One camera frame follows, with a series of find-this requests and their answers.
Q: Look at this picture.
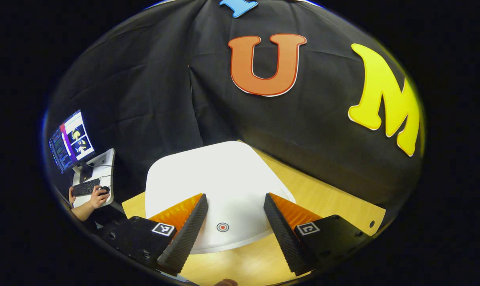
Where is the black keyboard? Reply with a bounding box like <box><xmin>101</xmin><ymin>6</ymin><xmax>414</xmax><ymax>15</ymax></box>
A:
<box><xmin>72</xmin><ymin>178</ymin><xmax>101</xmax><ymax>197</ymax></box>

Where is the computer monitor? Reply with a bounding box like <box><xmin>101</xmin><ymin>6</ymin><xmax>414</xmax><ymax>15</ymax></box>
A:
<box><xmin>48</xmin><ymin>110</ymin><xmax>97</xmax><ymax>183</ymax></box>

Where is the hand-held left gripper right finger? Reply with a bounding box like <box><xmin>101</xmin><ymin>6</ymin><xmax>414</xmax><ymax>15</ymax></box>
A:
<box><xmin>263</xmin><ymin>193</ymin><xmax>374</xmax><ymax>277</ymax></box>

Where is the black backdrop cloth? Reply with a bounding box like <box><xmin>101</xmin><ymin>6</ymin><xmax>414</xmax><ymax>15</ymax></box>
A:
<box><xmin>43</xmin><ymin>0</ymin><xmax>426</xmax><ymax>223</ymax></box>

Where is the white side desk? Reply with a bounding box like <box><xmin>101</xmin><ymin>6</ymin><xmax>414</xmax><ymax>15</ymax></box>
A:
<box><xmin>71</xmin><ymin>148</ymin><xmax>116</xmax><ymax>209</ymax></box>

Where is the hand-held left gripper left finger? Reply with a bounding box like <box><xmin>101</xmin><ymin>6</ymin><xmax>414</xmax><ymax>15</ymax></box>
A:
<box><xmin>99</xmin><ymin>193</ymin><xmax>209</xmax><ymax>277</ymax></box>

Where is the wooden desktop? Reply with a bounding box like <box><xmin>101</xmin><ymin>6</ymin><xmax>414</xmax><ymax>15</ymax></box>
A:
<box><xmin>122</xmin><ymin>139</ymin><xmax>387</xmax><ymax>286</ymax></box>

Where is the white desktop garbage bin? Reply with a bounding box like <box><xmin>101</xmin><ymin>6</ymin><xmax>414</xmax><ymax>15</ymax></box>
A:
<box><xmin>145</xmin><ymin>141</ymin><xmax>297</xmax><ymax>255</ymax></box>

